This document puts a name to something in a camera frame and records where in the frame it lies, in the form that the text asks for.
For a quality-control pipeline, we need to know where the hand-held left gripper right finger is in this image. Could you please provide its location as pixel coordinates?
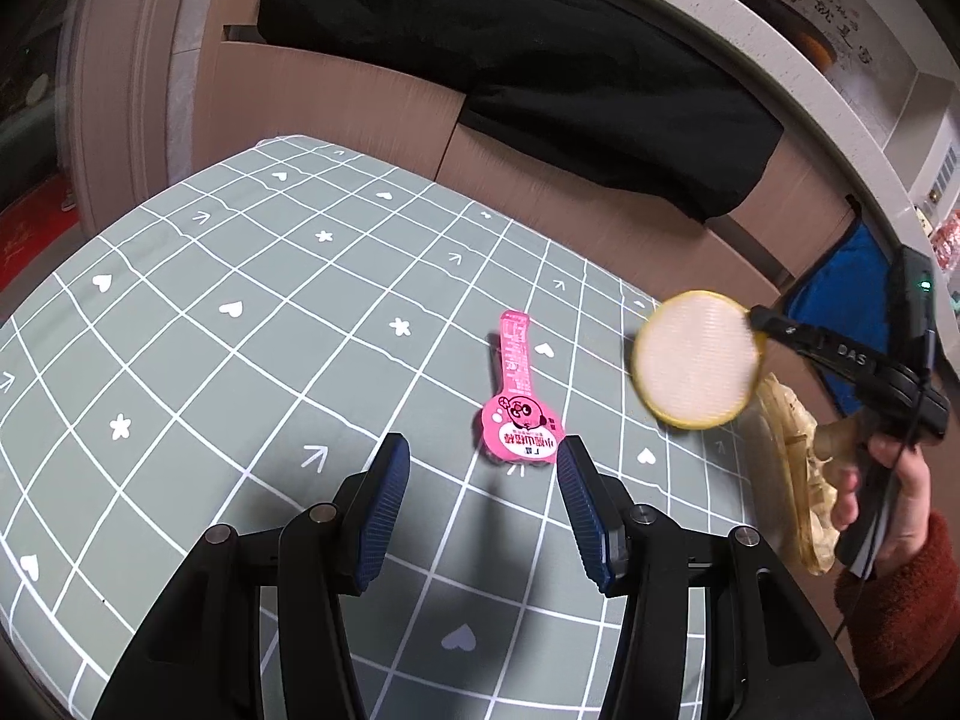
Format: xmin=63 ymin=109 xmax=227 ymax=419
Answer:
xmin=555 ymin=436 xmax=871 ymax=720

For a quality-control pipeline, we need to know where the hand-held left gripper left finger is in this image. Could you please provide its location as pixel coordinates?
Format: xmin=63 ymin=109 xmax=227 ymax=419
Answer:
xmin=94 ymin=433 xmax=412 ymax=720

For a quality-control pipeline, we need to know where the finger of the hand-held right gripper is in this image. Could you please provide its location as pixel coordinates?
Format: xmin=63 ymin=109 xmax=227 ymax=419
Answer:
xmin=746 ymin=304 xmax=833 ymax=368

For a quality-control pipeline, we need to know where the round yellow lid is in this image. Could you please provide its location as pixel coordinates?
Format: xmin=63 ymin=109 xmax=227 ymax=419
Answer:
xmin=632 ymin=290 xmax=767 ymax=431

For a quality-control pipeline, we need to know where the pink long snack wrapper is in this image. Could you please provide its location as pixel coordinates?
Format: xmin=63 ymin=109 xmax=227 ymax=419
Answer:
xmin=472 ymin=309 xmax=560 ymax=466

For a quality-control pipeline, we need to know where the beige plastic bag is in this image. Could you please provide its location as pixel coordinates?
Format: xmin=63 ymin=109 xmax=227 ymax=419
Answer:
xmin=754 ymin=375 xmax=856 ymax=575

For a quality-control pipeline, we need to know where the person's right hand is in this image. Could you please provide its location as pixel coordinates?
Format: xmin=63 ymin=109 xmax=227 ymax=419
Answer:
xmin=832 ymin=439 xmax=932 ymax=578

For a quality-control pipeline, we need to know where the blue towel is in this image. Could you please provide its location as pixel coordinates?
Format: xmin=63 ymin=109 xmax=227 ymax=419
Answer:
xmin=784 ymin=221 xmax=912 ymax=417

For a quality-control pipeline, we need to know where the red snack bag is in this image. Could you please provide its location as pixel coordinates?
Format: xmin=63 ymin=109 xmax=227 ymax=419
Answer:
xmin=930 ymin=210 xmax=960 ymax=271

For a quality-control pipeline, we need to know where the green grid tablecloth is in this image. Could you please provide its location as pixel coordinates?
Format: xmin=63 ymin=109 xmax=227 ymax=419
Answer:
xmin=0 ymin=133 xmax=796 ymax=720

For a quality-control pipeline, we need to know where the black cloth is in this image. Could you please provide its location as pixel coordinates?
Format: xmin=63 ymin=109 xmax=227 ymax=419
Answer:
xmin=255 ymin=0 xmax=785 ymax=224

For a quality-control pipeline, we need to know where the red floor mat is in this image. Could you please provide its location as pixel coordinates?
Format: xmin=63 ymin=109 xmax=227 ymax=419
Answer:
xmin=0 ymin=180 xmax=80 ymax=278

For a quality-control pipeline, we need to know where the wall poster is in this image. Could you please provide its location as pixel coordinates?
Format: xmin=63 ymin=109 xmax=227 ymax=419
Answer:
xmin=652 ymin=0 xmax=960 ymax=203

